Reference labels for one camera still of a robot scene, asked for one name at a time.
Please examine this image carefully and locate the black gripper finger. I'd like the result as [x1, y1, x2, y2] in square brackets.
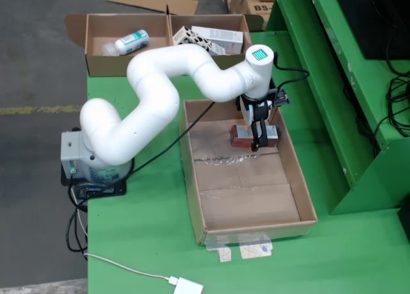
[250, 117, 269, 153]

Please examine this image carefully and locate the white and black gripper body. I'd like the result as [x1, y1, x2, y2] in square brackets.
[236, 94, 274, 129]

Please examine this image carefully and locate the red white printed carton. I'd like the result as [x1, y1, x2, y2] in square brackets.
[231, 124, 279, 149]

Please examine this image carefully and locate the grey robot base box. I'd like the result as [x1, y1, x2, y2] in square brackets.
[60, 131, 81, 179]

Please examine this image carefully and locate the shallow cardboard tray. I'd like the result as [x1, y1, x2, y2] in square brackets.
[178, 96, 318, 246]

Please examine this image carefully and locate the cardboard box BS print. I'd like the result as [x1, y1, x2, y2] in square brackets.
[242, 0, 275, 22]

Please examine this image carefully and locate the divided cardboard box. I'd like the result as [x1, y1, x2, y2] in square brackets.
[65, 13, 265, 77]

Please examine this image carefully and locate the green metal rack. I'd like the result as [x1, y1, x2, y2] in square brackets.
[265, 0, 410, 216]

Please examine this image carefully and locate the long white carton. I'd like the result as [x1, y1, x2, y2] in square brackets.
[191, 26, 244, 55]

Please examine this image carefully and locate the cow print carton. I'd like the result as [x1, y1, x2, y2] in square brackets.
[172, 26, 215, 53]

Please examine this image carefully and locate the white bottle teal label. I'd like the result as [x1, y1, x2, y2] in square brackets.
[101, 29, 151, 57]

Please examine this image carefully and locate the black monitor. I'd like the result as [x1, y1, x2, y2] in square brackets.
[331, 0, 410, 60]

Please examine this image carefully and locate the white power adapter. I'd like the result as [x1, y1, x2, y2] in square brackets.
[172, 276, 204, 294]

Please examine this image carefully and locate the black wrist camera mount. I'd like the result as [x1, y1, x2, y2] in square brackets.
[267, 78, 291, 108]

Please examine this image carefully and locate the black camera cable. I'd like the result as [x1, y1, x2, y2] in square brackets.
[272, 52, 311, 92]

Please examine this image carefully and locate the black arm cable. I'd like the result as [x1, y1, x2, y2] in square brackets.
[72, 101, 215, 199]

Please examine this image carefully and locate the black cable tangle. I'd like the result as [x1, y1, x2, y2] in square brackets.
[373, 28, 410, 157]

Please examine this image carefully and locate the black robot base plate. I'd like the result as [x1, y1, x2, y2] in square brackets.
[60, 161, 127, 199]

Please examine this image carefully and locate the white adapter cable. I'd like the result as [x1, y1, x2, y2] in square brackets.
[83, 252, 180, 286]

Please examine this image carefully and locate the black power cables loop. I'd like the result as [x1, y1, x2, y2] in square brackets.
[65, 178, 89, 272]

